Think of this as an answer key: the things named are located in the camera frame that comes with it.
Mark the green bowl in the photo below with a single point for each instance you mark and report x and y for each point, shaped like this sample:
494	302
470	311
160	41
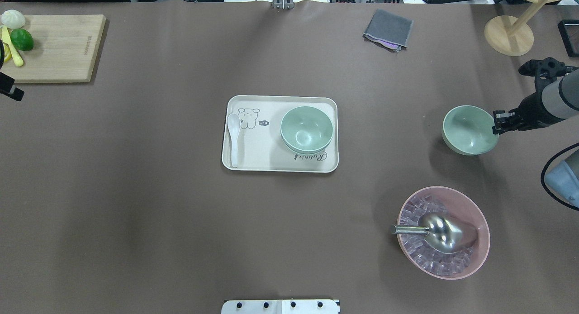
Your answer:
468	130
306	127
306	152

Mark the grey folded cloth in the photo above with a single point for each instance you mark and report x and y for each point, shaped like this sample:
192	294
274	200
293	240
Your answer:
389	30

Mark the black tray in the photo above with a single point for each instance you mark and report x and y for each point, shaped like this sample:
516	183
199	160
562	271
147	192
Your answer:
569	31

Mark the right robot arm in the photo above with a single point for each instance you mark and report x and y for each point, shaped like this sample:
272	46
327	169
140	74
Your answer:
555	100

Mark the white ceramic spoon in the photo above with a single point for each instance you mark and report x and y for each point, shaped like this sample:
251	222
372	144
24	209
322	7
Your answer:
233	124

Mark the wooden cutting board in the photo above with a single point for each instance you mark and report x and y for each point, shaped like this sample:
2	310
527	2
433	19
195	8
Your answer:
65	49

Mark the cream rectangular tray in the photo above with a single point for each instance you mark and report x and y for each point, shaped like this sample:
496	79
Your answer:
260	144

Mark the yellow plastic knife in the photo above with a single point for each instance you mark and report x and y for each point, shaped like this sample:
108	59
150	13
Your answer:
16	57

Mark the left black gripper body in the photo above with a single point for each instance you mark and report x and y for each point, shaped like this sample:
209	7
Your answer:
7	84

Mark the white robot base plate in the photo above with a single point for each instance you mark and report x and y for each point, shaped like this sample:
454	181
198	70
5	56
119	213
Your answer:
287	306

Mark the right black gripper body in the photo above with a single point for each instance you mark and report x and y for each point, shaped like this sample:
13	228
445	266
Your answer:
531	106

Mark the green bowl on tray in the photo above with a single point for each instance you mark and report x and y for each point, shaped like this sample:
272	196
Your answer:
306	152

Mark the right gripper camera mount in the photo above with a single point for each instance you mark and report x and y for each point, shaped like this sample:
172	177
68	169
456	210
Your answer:
545	71

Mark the green lime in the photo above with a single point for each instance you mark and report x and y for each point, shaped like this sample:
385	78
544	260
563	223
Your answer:
22	39

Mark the pink bowl with ice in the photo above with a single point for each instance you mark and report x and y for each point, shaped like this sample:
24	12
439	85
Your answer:
459	206

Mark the white garlic bulb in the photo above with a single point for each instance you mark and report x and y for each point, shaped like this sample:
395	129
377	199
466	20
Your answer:
13	19

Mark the wooden mug tree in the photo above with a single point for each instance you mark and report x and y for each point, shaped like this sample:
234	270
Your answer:
510	35

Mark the metal scoop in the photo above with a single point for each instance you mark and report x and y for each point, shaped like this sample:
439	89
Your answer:
441	232

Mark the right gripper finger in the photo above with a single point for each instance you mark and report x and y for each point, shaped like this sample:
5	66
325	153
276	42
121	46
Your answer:
501	128
502	116

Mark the lemon slice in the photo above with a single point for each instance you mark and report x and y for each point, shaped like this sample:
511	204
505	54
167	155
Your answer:
7	53

